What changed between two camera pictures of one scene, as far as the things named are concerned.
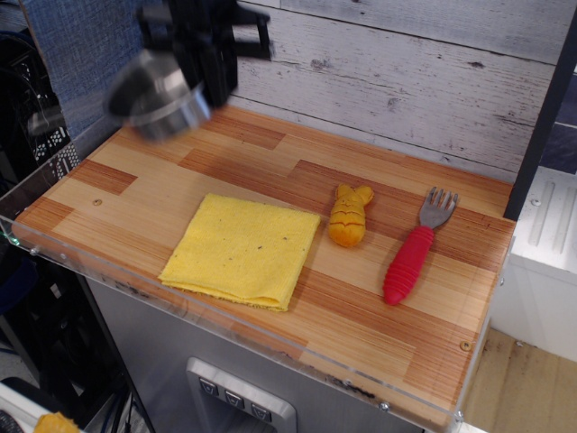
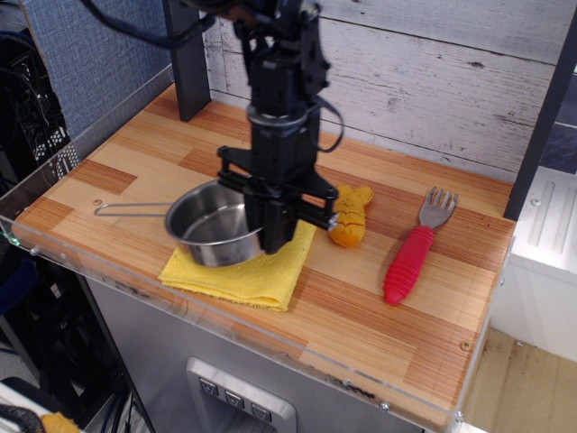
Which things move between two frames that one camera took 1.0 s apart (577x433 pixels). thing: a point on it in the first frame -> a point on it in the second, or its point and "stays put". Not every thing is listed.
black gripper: (201, 32) -> (279, 161)
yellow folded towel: (247, 252) stays put
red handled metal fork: (412, 253) stays put
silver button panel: (225, 403) stays put
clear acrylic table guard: (371, 271) stays put
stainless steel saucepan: (159, 98) -> (208, 220)
